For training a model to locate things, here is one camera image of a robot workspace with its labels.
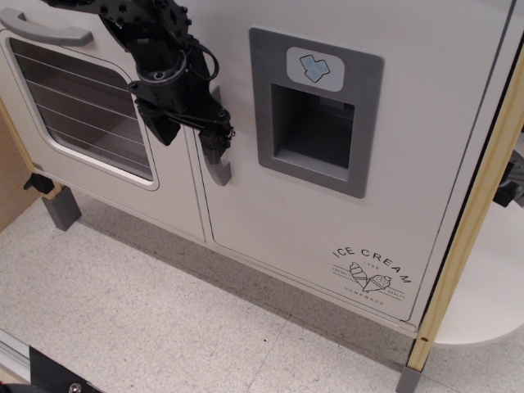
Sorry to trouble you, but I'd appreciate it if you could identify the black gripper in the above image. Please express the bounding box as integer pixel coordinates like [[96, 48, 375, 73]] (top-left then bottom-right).
[[128, 55, 233, 165]]

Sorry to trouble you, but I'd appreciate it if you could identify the grey fridge door handle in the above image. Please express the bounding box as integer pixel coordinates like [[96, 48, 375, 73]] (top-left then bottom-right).
[[201, 85, 233, 187]]

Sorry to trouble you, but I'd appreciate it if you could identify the white toy fridge door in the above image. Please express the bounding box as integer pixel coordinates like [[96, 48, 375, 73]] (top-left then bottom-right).
[[189, 1, 523, 330]]

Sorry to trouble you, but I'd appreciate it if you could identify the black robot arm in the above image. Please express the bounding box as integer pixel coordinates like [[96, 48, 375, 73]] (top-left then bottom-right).
[[48, 1, 234, 165]]

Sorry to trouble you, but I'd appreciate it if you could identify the white oven door with window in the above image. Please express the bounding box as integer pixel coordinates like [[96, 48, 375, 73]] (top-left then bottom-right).
[[1, 29, 204, 240]]

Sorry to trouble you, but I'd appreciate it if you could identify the grey ice dispenser panel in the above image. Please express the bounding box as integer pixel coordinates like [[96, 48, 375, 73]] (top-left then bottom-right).
[[249, 27, 385, 199]]

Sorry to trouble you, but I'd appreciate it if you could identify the grey left foot cap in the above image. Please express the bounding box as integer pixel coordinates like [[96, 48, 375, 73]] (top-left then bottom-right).
[[42, 187, 82, 231]]

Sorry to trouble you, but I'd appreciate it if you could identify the grey foot cap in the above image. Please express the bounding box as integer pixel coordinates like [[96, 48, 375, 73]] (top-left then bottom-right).
[[42, 187, 82, 231], [395, 365, 422, 393]]

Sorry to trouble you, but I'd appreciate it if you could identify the black left clamp knob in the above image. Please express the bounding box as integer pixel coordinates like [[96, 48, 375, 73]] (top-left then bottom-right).
[[23, 173, 55, 195]]

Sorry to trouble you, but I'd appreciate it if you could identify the black clamp knob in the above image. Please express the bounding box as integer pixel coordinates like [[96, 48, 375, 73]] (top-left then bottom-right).
[[23, 173, 55, 195], [493, 161, 523, 207]]

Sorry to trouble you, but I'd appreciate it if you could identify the white toy kitchen cabinet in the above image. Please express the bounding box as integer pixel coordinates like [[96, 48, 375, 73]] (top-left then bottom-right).
[[1, 1, 523, 336]]

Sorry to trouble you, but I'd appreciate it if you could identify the light wooden left panel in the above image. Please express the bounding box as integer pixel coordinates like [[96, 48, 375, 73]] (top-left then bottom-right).
[[1, 102, 63, 231]]

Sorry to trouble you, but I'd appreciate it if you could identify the black right clamp knob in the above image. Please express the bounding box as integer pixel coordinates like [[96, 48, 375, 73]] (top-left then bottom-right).
[[493, 161, 523, 207]]

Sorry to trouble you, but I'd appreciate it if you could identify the grey right foot cap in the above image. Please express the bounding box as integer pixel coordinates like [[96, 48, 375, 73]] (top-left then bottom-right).
[[395, 365, 422, 393]]

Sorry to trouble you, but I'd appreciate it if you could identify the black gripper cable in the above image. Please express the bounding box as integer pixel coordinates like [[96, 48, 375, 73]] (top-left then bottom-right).
[[186, 40, 221, 81]]

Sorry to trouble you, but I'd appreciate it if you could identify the grey oven door handle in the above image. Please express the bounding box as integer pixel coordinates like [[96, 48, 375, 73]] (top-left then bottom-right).
[[1, 7, 93, 47]]

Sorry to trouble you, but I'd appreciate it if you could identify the black base plate with screw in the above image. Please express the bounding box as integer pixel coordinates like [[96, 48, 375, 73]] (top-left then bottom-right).
[[0, 346, 108, 393]]

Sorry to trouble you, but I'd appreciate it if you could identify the aluminium rail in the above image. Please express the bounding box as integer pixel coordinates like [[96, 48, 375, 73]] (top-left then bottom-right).
[[1, 329, 30, 383]]

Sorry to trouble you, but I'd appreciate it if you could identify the light wooden right post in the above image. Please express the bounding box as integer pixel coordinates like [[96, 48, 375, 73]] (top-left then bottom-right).
[[406, 50, 523, 373]]

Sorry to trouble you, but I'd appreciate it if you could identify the white round base plate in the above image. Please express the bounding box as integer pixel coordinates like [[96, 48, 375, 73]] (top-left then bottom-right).
[[434, 201, 523, 348]]

